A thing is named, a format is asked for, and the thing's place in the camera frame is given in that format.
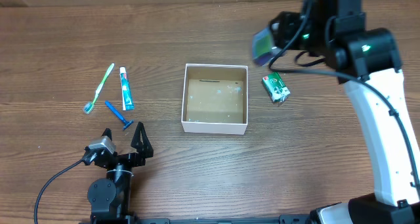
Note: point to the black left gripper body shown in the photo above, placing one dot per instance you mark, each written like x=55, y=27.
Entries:
x=128, y=161

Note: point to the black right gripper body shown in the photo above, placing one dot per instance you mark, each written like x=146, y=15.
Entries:
x=306, y=38

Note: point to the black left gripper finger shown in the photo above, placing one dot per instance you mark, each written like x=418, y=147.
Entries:
x=141, y=143
x=107, y=134

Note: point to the blue disposable razor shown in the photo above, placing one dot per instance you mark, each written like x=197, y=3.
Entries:
x=126, y=123

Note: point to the green white toothbrush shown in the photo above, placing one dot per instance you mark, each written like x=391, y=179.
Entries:
x=91, y=104

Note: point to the foaming soap pump bottle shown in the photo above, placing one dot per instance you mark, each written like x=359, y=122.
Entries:
x=263, y=47

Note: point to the teal toothpaste tube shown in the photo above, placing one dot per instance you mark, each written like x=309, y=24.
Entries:
x=127, y=99

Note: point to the green soap bar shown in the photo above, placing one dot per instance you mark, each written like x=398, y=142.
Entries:
x=276, y=88

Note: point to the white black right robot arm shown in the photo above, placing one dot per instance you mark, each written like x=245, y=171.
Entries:
x=367, y=64

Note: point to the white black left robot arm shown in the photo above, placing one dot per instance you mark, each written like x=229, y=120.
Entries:
x=110, y=197

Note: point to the white cardboard box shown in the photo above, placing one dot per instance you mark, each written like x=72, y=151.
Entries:
x=215, y=99

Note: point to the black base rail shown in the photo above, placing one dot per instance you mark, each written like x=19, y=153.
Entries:
x=282, y=219

